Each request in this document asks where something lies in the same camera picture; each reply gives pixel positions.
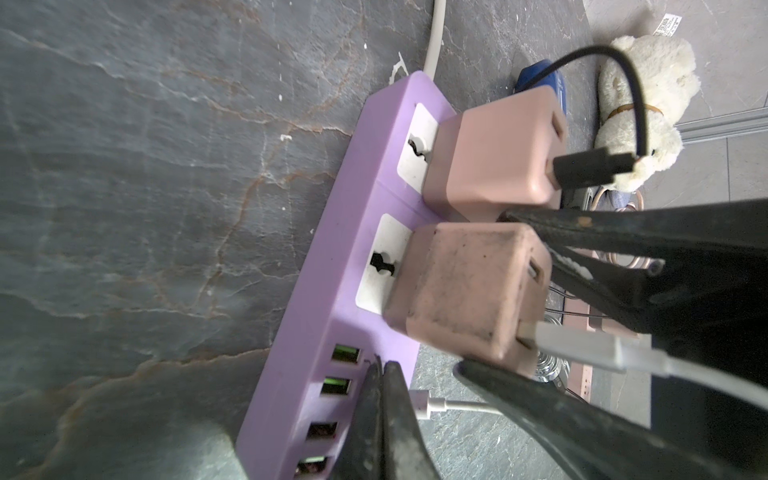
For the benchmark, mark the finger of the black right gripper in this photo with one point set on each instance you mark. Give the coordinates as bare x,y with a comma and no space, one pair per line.
661,271

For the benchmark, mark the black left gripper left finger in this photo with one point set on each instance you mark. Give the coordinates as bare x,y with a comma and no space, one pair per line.
384,440

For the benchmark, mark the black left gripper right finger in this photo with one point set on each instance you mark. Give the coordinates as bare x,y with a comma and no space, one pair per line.
586,441

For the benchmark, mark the purple power strip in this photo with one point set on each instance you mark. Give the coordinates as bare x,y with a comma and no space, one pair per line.
332,329

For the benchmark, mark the pink USB charger front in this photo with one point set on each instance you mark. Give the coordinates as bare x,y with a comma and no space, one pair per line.
467,288

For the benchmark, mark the pink usb charger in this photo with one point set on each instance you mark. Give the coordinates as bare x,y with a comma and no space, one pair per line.
467,288
496,156

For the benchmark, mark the black silver shaver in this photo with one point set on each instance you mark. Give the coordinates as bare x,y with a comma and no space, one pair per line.
551,369

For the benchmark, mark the pink power strip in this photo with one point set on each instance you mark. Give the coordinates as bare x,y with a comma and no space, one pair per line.
592,329

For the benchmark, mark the white teddy bear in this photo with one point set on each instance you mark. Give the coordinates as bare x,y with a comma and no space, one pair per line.
665,67

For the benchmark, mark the pink USB charger rear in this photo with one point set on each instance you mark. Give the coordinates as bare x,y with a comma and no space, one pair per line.
496,156

